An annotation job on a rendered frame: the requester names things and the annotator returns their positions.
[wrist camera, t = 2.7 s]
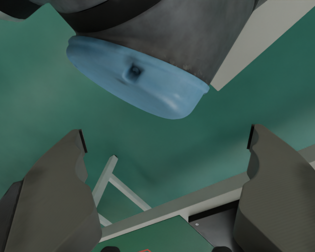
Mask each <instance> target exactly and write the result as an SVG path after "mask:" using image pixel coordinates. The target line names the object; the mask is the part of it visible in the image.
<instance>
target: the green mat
mask: <svg viewBox="0 0 315 252"><path fill-rule="evenodd" d="M107 246H111V247H118V248H119V250H120V252H140V251H143V250H147V249H148V250H150V251H151V252H212V250H213V248H214V246H213V245H211V244H210V243H209V242H208V241H207V240H206V239H205V238H204V237H203V236H202V235H201V234H200V233H199V232H197V231H196V230H195V229H194V228H193V227H192V226H191V225H190V224H189V223H188V222H187V221H186V220H185V219H183V218H182V217H181V216H180V215H177V216H174V217H171V218H168V219H165V220H163V221H160V222H157V223H154V224H151V225H148V226H145V227H142V228H140V229H137V230H134V231H131V232H128V233H125V234H122V235H119V236H117V237H114V238H111V239H108V240H105V241H102V242H99V243H98V244H97V245H96V246H95V248H94V249H93V250H92V251H91V252H101V250H102V249H103V248H104V247H107Z"/></svg>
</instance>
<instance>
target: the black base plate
mask: <svg viewBox="0 0 315 252"><path fill-rule="evenodd" d="M239 201H240V200H239V199H238V200H235V201H232V202H229V203H226V204H223V205H220V206H217V207H215V208H212V209H209V210H206V211H203V212H200V213H197V214H194V215H191V216H189V217H188V223H189V224H190V225H191V226H192V227H193V228H195V229H196V230H197V231H198V232H199V233H200V234H201V235H202V236H203V237H204V238H205V239H206V240H207V241H209V242H210V243H211V244H212V245H213V246H214V247H222V246H225V247H228V248H230V249H231V250H232V252H245V251H244V250H243V249H242V248H241V247H240V246H239V245H238V243H237V242H236V241H235V239H234V236H233V230H234V225H235V220H236V215H237V210H238V206H239Z"/></svg>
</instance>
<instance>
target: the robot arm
mask: <svg viewBox="0 0 315 252"><path fill-rule="evenodd" d="M266 1H267V0H0V20H6V21H12V22H22V21H24V20H26V19H27V18H28V17H30V16H31V15H32V14H33V13H34V12H35V11H37V10H38V9H39V8H40V7H41V6H43V5H45V4H46V3H50V4H51V5H52V6H53V8H54V9H55V10H56V11H57V12H58V13H59V14H60V15H61V17H62V18H63V19H64V20H65V21H66V22H67V23H68V24H69V25H70V26H71V28H72V29H73V30H74V31H75V33H76V35H74V36H72V37H71V38H70V39H69V40H68V44H69V45H68V47H67V49H66V55H67V58H68V59H69V61H70V62H71V63H72V64H73V65H74V66H75V67H76V68H77V69H78V70H79V71H80V72H81V73H82V74H84V75H85V76H86V77H88V78H89V79H90V80H92V81H93V82H94V83H96V84H97V85H99V86H100V87H102V88H103V89H105V90H107V91H108V92H110V93H111V94H113V95H115V96H117V97H118V98H120V99H122V100H124V101H125V102H127V103H129V104H131V105H133V106H135V107H137V108H139V109H141V110H143V111H146V112H148V113H150V114H153V115H156V116H158V117H162V118H166V119H171V120H175V119H182V118H184V117H186V116H188V115H189V114H190V113H191V112H192V111H193V110H194V108H195V107H196V105H197V104H198V102H199V101H200V99H201V98H202V96H203V95H204V94H207V93H208V91H209V89H210V87H209V85H210V83H211V82H212V80H213V78H214V77H215V75H216V73H217V71H218V70H219V68H220V66H221V65H222V63H223V61H224V60H225V58H226V56H227V55H228V53H229V51H230V50H231V48H232V46H233V45H234V43H235V41H236V40H237V38H238V36H239V35H240V33H241V31H242V30H243V28H244V26H245V25H246V23H247V21H248V20H249V18H250V16H251V14H252V13H253V11H254V10H256V9H257V8H258V7H260V6H261V5H262V4H263V3H265V2H266ZM247 149H248V150H249V151H250V153H251V155H250V159H249V164H248V168H247V175H248V177H249V179H250V180H249V181H247V182H246V183H244V184H243V186H242V190H241V195H240V199H239V204H238V208H237V213H236V218H235V223H234V228H233V237H234V239H235V241H236V242H237V243H238V245H239V246H240V247H241V248H242V249H243V250H244V251H245V252H315V169H314V168H313V167H312V166H311V165H310V164H309V163H308V161H307V160H306V159H305V158H303V157H302V156H301V155H300V154H299V153H298V152H297V151H296V150H295V149H294V148H292V147H291V146H290V145H289V144H287V143H286V142H285V141H283V140H282V139H281V138H279V137H278V136H277V135H275V134H274V133H273V132H271V131H270V130H269V129H267V128H266V127H265V126H264V125H262V124H252V125H251V130H250V134H249V139H248V144H247ZM87 152H88V151H87V147H86V143H85V139H84V135H83V131H82V129H73V130H71V131H70V132H69V133H68V134H66V135H65V136H64V137H63V138H62V139H61V140H59V141H58V142H57V143H56V144H55V145H54V146H52V147H51V148H50V149H49V150H48V151H47V152H46V153H44V154H43V155H42V156H41V157H40V158H39V159H38V160H37V161H36V163H35V164H34V165H33V166H32V167H31V169H30V170H29V171H28V172H27V174H26V175H25V176H24V178H23V179H22V180H21V181H17V182H14V183H13V184H12V185H11V186H10V188H9V189H8V190H7V192H6V193H5V194H4V195H3V197H2V198H1V199H0V252H91V251H92V250H93V249H94V248H95V246H96V245H97V244H98V243H99V242H100V240H101V238H102V229H101V224H100V219H99V215H98V211H97V208H96V205H95V201H94V198H93V195H92V191H91V188H90V187H89V186H88V185H87V184H85V181H86V179H87V177H88V173H87V169H86V166H85V163H84V159H83V158H84V156H85V153H87Z"/></svg>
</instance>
